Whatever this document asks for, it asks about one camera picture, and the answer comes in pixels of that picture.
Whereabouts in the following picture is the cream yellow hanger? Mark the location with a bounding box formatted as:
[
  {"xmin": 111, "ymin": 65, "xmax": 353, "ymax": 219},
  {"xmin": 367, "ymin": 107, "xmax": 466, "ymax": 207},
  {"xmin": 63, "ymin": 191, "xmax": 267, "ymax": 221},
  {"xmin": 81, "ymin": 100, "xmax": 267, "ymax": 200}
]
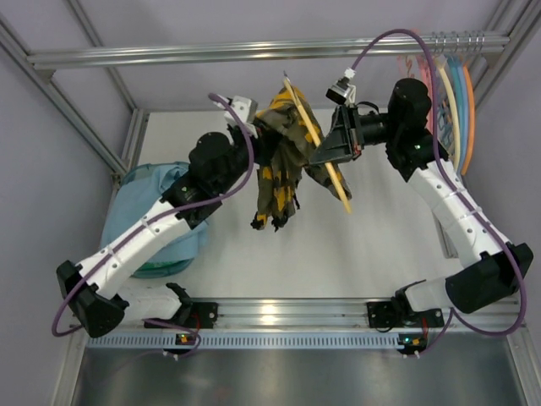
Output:
[{"xmin": 283, "ymin": 72, "xmax": 352, "ymax": 214}]

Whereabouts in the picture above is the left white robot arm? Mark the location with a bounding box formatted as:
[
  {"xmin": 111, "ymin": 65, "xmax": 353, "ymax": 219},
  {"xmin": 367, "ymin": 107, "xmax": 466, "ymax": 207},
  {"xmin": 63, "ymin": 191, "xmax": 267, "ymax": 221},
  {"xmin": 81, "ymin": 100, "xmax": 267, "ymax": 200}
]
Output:
[{"xmin": 56, "ymin": 121, "xmax": 276, "ymax": 338}]

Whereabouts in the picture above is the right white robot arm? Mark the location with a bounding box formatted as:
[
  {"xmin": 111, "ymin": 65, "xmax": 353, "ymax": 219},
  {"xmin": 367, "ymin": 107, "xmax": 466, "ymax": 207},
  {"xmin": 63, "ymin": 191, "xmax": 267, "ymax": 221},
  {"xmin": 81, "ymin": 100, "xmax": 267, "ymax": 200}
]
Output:
[{"xmin": 309, "ymin": 78, "xmax": 533, "ymax": 321}]

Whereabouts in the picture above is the cream spare hanger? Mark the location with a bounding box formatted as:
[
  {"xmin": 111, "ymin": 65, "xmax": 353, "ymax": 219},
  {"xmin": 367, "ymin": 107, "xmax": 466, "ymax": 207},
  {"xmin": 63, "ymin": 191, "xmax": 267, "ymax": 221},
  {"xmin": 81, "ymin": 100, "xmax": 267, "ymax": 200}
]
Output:
[{"xmin": 434, "ymin": 32, "xmax": 461, "ymax": 167}]

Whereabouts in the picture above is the orange hanger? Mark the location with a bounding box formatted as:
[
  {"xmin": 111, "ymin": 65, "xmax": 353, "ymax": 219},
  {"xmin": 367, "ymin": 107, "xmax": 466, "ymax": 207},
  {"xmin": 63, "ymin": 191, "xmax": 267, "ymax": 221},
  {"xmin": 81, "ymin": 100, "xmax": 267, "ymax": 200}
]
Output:
[{"xmin": 461, "ymin": 58, "xmax": 476, "ymax": 176}]

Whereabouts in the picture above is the light blue cloth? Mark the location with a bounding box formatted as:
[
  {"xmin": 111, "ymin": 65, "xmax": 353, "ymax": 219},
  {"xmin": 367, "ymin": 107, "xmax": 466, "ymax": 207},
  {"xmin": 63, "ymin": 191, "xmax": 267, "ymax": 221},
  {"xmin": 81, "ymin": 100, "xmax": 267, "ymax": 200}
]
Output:
[{"xmin": 100, "ymin": 162, "xmax": 208, "ymax": 278}]

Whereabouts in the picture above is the teal laundry basket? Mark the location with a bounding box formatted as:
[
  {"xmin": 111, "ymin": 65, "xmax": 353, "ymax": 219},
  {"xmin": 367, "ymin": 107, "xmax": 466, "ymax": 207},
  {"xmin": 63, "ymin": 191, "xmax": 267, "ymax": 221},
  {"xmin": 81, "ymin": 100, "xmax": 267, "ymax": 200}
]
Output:
[{"xmin": 119, "ymin": 162, "xmax": 205, "ymax": 279}]

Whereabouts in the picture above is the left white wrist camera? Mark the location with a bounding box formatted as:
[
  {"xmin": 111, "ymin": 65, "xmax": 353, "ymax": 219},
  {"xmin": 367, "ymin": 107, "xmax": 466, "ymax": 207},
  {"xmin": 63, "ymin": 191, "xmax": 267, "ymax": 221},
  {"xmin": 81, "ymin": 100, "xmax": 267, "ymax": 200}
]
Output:
[{"xmin": 229, "ymin": 96, "xmax": 258, "ymax": 135}]

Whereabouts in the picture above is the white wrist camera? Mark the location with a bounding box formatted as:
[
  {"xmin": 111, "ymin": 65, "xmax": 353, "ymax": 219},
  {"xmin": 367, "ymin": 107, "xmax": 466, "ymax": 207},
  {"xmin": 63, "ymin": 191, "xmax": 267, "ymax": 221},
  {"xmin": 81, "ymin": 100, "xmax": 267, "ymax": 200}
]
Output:
[
  {"xmin": 325, "ymin": 80, "xmax": 356, "ymax": 105},
  {"xmin": 229, "ymin": 96, "xmax": 258, "ymax": 135}
]

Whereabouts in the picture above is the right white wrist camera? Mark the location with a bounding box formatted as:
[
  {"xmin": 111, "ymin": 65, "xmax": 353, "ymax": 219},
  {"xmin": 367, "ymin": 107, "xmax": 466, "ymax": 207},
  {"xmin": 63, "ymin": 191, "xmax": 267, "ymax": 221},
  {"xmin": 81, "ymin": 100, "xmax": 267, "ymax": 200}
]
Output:
[{"xmin": 325, "ymin": 80, "xmax": 356, "ymax": 105}]

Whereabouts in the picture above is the metal clothes rail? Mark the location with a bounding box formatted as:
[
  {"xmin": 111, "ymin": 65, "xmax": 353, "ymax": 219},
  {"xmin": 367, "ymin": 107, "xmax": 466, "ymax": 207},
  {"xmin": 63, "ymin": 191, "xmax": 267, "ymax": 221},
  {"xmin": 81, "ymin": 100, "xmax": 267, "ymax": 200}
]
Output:
[{"xmin": 27, "ymin": 36, "xmax": 511, "ymax": 69}]

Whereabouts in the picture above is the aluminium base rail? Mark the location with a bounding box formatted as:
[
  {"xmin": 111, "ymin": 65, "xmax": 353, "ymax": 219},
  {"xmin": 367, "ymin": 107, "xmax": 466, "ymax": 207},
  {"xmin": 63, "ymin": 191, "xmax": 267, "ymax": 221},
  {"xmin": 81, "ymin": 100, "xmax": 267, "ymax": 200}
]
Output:
[{"xmin": 147, "ymin": 296, "xmax": 527, "ymax": 331}]

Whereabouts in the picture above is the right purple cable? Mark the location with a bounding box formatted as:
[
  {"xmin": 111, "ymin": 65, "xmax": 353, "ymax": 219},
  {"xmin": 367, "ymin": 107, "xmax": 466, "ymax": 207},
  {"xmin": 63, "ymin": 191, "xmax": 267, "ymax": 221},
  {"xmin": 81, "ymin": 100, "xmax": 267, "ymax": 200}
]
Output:
[{"xmin": 346, "ymin": 28, "xmax": 529, "ymax": 360}]

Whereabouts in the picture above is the perforated cable duct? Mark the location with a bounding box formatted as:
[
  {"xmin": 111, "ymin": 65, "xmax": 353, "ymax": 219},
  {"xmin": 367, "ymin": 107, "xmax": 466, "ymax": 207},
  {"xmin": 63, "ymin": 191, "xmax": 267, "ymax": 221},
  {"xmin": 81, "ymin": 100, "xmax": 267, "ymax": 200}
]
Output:
[{"xmin": 87, "ymin": 332, "xmax": 409, "ymax": 349}]

